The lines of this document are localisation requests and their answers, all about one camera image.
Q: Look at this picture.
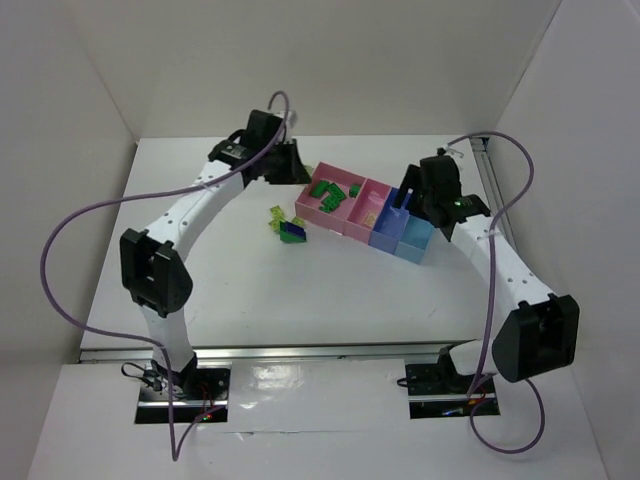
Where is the green sloped lego piece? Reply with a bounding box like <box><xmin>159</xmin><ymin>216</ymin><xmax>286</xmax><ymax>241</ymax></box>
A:
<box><xmin>310</xmin><ymin>180</ymin><xmax>330</xmax><ymax>198</ymax></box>

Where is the green 2x4 lego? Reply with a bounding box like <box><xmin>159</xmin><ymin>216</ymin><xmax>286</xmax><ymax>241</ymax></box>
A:
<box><xmin>327</xmin><ymin>183</ymin><xmax>347</xmax><ymax>201</ymax></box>

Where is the green 2x2 lego cube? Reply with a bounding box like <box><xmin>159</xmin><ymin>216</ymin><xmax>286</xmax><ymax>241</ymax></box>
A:
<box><xmin>349</xmin><ymin>184</ymin><xmax>361</xmax><ymax>198</ymax></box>

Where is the green stepped lego assembly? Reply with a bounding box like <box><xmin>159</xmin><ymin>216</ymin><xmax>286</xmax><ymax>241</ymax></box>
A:
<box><xmin>322</xmin><ymin>196</ymin><xmax>341</xmax><ymax>211</ymax></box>

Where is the dark blue lego brick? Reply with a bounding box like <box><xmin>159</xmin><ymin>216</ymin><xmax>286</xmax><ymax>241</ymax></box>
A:
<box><xmin>279</xmin><ymin>221</ymin><xmax>307</xmax><ymax>243</ymax></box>

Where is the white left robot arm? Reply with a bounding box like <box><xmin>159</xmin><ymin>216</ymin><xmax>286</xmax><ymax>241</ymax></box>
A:
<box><xmin>119</xmin><ymin>110</ymin><xmax>310</xmax><ymax>390</ymax></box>

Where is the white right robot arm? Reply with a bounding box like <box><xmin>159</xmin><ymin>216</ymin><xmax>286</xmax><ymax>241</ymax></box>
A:
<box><xmin>394</xmin><ymin>155</ymin><xmax>580</xmax><ymax>383</ymax></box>

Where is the light blue container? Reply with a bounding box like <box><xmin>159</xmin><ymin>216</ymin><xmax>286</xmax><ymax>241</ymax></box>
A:
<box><xmin>394</xmin><ymin>216</ymin><xmax>434</xmax><ymax>264</ymax></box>

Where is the purple blue container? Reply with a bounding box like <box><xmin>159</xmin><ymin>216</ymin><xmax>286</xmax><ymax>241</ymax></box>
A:
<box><xmin>368</xmin><ymin>187</ymin><xmax>409</xmax><ymax>255</ymax></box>

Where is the large pink container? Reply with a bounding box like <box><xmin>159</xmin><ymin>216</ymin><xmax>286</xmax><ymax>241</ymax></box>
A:
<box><xmin>295</xmin><ymin>162</ymin><xmax>365</xmax><ymax>234</ymax></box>

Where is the aluminium side rail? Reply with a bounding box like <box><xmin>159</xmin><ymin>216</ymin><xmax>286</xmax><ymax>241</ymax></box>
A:
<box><xmin>469</xmin><ymin>136</ymin><xmax>519</xmax><ymax>254</ymax></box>

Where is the aluminium front rail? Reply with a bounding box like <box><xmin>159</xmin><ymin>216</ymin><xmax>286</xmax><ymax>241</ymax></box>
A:
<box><xmin>79</xmin><ymin>342</ymin><xmax>461</xmax><ymax>363</ymax></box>

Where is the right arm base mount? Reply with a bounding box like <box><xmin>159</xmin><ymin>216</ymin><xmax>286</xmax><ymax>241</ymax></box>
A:
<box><xmin>396</xmin><ymin>348</ymin><xmax>500</xmax><ymax>420</ymax></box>

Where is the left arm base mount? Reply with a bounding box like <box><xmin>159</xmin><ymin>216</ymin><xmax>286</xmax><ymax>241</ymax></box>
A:
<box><xmin>121</xmin><ymin>362</ymin><xmax>231</xmax><ymax>425</ymax></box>

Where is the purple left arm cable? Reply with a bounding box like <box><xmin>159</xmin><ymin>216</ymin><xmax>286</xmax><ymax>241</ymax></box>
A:
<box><xmin>39</xmin><ymin>90</ymin><xmax>294</xmax><ymax>462</ymax></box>

